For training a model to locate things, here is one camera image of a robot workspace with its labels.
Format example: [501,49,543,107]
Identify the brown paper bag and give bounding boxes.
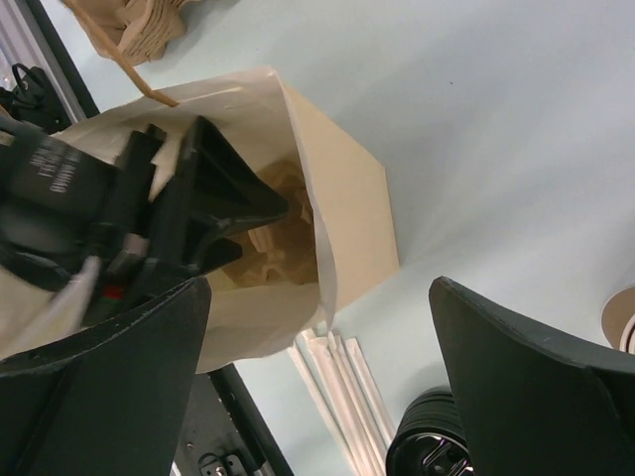
[0,0,401,376]

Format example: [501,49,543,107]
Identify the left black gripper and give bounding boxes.
[91,116,289,302]

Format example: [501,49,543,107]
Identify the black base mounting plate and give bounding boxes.
[1,1,290,475]

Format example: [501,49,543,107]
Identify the white wrapped straws bundle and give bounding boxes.
[288,328,396,475]

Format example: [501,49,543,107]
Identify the brown pulp cup carrier stack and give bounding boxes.
[70,0,190,65]

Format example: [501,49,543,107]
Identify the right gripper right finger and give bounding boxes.
[429,277,634,475]

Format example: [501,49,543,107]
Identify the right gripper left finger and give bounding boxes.
[1,278,211,475]

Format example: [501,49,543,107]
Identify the stack of black lids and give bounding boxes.
[385,387,474,476]

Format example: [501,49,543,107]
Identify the single brown pulp cup carrier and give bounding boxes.
[222,160,318,288]

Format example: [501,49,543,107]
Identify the stack of paper cups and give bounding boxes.
[601,287,635,354]

